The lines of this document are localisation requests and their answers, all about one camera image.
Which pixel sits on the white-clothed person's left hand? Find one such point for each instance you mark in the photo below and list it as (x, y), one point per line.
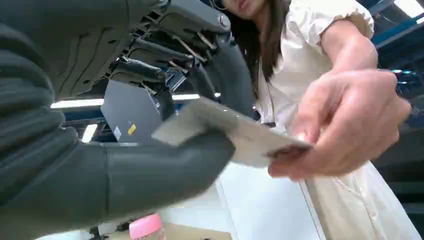
(348, 126)

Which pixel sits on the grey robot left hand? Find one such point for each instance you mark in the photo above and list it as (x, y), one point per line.
(99, 39)

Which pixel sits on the printed playing card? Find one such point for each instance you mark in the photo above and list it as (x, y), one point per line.
(232, 132)

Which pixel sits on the ceiling light strip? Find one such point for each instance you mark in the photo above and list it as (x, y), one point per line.
(78, 103)
(89, 133)
(185, 97)
(410, 6)

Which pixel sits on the grey box with stickers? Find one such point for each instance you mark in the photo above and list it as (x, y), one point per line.
(129, 112)

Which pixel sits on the person in white clothing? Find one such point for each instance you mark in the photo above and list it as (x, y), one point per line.
(298, 49)

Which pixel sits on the pink-capped drink bottle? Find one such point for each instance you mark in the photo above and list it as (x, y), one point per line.
(145, 227)

